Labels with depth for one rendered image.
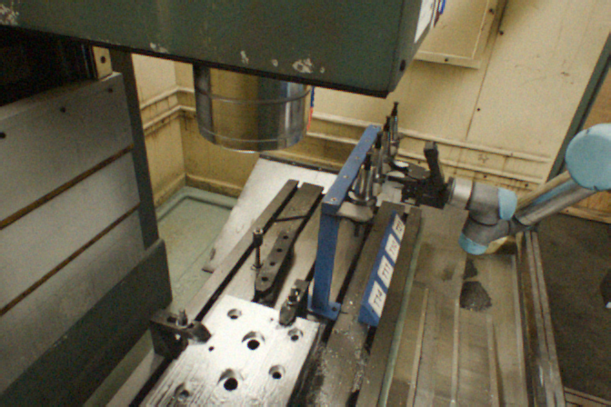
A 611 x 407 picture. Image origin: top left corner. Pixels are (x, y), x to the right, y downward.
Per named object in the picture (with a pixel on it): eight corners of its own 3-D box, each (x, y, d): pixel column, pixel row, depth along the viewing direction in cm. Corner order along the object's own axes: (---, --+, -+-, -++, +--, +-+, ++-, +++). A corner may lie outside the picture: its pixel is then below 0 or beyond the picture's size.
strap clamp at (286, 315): (306, 313, 110) (311, 268, 102) (287, 354, 99) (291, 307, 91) (295, 310, 111) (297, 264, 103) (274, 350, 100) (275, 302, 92)
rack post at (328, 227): (341, 306, 113) (355, 210, 96) (335, 322, 108) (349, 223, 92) (304, 295, 115) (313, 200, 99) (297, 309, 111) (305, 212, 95)
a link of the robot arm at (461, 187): (471, 189, 107) (472, 174, 114) (452, 184, 108) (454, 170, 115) (462, 214, 111) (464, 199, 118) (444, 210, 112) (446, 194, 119)
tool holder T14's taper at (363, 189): (357, 186, 100) (361, 160, 96) (375, 193, 98) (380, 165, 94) (349, 195, 96) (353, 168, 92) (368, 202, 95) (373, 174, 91)
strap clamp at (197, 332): (215, 360, 97) (212, 312, 89) (207, 372, 94) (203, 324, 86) (163, 342, 100) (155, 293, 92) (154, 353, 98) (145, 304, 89)
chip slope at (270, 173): (458, 253, 179) (476, 200, 165) (445, 402, 123) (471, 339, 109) (258, 203, 201) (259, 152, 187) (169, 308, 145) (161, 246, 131)
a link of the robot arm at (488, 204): (507, 230, 109) (520, 202, 104) (461, 217, 112) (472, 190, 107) (506, 213, 116) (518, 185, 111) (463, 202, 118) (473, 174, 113)
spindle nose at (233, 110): (214, 104, 71) (209, 25, 65) (312, 114, 71) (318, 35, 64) (181, 147, 58) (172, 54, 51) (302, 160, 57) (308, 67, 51)
